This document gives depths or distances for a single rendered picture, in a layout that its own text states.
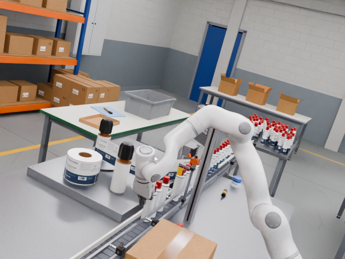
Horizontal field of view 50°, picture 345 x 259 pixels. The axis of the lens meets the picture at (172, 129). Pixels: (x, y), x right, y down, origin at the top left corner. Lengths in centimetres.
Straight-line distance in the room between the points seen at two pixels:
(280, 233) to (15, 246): 110
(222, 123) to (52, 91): 490
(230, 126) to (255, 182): 26
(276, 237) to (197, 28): 905
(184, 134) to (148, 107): 242
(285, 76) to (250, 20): 168
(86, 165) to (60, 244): 53
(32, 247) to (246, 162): 99
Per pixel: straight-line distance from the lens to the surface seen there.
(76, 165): 213
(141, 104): 406
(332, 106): 941
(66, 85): 606
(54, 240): 179
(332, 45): 942
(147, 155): 159
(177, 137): 162
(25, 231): 183
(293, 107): 738
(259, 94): 748
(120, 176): 209
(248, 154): 165
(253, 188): 164
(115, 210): 198
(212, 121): 164
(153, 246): 134
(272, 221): 156
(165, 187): 199
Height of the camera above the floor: 186
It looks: 16 degrees down
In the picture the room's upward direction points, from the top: 15 degrees clockwise
